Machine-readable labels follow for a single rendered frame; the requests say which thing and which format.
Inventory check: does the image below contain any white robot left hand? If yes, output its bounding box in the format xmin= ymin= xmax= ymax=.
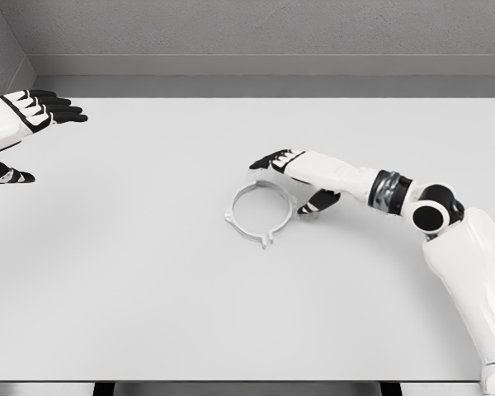
xmin=0 ymin=89 xmax=89 ymax=186

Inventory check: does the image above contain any thin white pipe clamp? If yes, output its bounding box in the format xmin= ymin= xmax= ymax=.
xmin=223 ymin=172 xmax=295 ymax=251

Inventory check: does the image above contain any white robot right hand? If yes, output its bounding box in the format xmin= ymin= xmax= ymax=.
xmin=248 ymin=148 xmax=355 ymax=217

